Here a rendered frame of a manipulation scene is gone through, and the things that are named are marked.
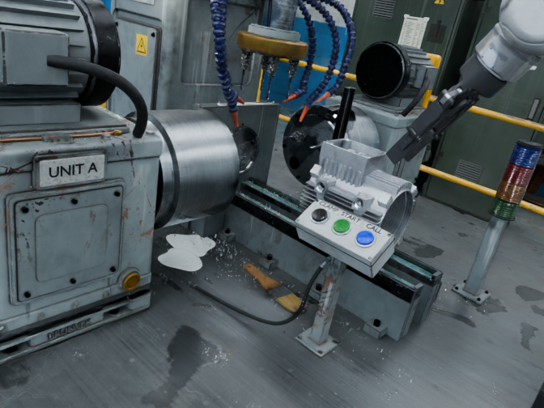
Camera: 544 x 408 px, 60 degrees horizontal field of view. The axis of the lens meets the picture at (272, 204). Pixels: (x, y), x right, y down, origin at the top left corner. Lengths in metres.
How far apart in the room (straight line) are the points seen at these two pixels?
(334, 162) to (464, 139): 3.25
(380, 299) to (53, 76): 0.75
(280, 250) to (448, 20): 3.40
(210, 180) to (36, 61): 0.40
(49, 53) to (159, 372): 0.53
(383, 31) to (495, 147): 1.42
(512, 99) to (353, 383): 3.44
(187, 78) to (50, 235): 0.67
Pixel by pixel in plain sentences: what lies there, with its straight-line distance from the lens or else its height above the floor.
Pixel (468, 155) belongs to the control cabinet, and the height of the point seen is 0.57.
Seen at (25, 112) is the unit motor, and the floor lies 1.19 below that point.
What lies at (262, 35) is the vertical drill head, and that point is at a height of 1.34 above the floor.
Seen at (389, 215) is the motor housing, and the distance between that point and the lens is 1.16.
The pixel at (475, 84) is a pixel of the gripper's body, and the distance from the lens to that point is 0.88.
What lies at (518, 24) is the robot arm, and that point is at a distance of 0.66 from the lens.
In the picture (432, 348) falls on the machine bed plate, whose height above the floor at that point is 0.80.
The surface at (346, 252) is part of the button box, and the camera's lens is 0.83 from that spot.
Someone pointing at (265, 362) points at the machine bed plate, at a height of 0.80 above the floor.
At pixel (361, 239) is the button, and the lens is 0.82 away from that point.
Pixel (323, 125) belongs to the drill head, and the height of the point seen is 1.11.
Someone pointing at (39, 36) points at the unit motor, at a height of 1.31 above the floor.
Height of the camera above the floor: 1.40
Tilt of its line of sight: 22 degrees down
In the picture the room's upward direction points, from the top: 11 degrees clockwise
